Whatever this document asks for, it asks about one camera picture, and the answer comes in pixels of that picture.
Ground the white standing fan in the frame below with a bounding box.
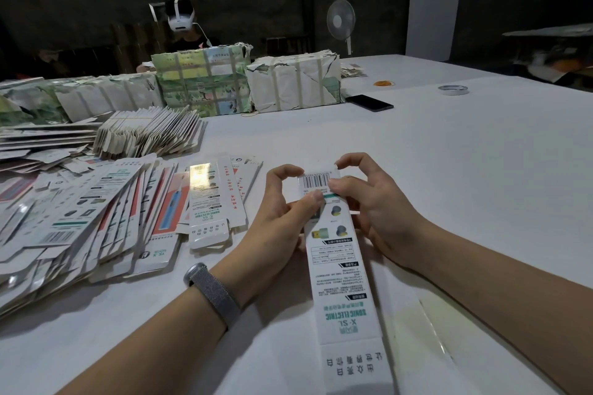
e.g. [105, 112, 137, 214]
[326, 0, 357, 57]

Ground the person's right hand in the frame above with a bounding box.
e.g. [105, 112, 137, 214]
[329, 152, 435, 269]

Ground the white toothbrush carton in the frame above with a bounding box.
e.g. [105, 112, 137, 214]
[298, 168, 398, 395]

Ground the cluttered side table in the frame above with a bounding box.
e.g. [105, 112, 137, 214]
[503, 23, 593, 90]

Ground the person's left forearm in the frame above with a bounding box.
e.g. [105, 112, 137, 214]
[57, 290, 225, 395]

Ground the fanned stack of white cartons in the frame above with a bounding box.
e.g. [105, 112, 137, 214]
[93, 106, 207, 159]

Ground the person's right forearm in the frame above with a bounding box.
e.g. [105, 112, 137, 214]
[408, 228, 593, 395]

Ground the row of white wrapped bundles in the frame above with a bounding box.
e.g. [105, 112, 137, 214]
[0, 72, 165, 128]

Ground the green printed wrapped bundle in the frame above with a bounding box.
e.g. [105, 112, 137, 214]
[151, 42, 254, 119]

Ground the white strapped wrapped bundle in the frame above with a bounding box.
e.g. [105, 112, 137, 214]
[245, 49, 343, 114]

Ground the grey band wristwatch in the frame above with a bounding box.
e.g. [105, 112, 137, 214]
[182, 262, 243, 331]

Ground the black smartphone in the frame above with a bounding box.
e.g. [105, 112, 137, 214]
[345, 94, 395, 114]

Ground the white board panel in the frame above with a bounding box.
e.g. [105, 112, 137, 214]
[405, 0, 467, 62]

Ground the small white paper stack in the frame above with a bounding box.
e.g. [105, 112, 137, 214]
[339, 61, 367, 78]

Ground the dark wooden chair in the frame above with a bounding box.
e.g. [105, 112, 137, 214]
[262, 35, 311, 57]

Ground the person's left hand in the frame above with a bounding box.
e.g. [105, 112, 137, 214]
[210, 163, 327, 308]

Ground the white head-mounted camera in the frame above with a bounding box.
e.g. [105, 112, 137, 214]
[150, 0, 198, 33]

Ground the pile of cartons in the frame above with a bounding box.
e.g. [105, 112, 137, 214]
[0, 110, 264, 319]

